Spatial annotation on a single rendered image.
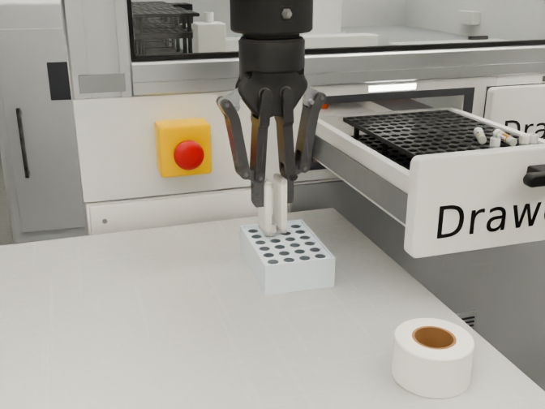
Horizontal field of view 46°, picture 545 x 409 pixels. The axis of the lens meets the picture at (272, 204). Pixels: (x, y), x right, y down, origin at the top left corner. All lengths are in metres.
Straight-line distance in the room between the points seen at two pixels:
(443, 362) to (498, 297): 0.71
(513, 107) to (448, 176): 0.45
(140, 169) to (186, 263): 0.18
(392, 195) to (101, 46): 0.42
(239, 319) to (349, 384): 0.15
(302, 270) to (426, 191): 0.17
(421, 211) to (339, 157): 0.24
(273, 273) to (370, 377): 0.18
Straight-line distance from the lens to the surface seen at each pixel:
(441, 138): 0.88
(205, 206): 0.97
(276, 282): 0.74
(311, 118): 0.77
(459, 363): 0.59
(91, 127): 0.91
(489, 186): 0.72
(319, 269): 0.74
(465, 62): 1.08
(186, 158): 0.86
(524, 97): 1.14
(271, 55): 0.72
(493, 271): 1.25
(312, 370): 0.62
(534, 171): 0.73
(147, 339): 0.67
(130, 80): 0.90
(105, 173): 0.93
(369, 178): 0.81
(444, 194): 0.70
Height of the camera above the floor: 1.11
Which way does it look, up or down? 20 degrees down
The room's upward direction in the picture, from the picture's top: straight up
